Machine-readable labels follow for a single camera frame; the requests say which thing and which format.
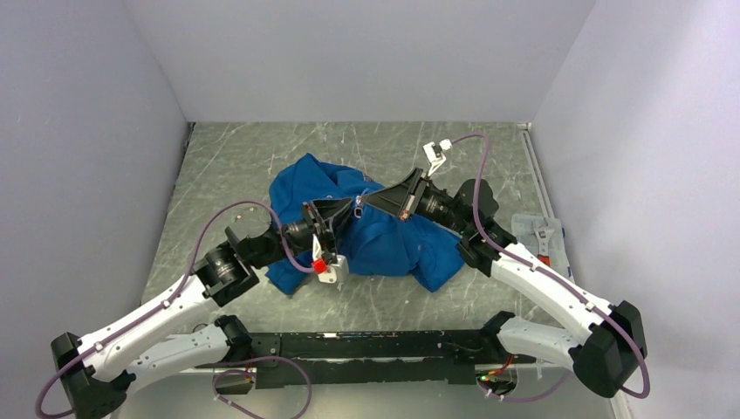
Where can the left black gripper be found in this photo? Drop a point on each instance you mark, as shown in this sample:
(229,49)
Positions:
(322,215)

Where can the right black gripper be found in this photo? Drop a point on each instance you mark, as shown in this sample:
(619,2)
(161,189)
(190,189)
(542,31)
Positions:
(396,200)

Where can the blue zip jacket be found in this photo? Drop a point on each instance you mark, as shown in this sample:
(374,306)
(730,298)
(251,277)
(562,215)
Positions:
(374,243)

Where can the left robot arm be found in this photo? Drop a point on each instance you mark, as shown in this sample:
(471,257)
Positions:
(162,312)

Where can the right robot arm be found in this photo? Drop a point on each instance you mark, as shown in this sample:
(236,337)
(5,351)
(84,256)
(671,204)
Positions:
(555,289)

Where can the clear plastic organizer box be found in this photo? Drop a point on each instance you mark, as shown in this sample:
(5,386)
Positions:
(521,228)

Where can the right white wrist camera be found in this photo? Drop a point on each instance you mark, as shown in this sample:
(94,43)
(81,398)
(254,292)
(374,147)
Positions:
(435,155)

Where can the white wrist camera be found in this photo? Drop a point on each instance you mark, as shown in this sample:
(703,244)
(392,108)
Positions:
(330,267)
(435,155)

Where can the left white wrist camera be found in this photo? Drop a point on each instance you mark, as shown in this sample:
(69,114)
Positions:
(330,267)

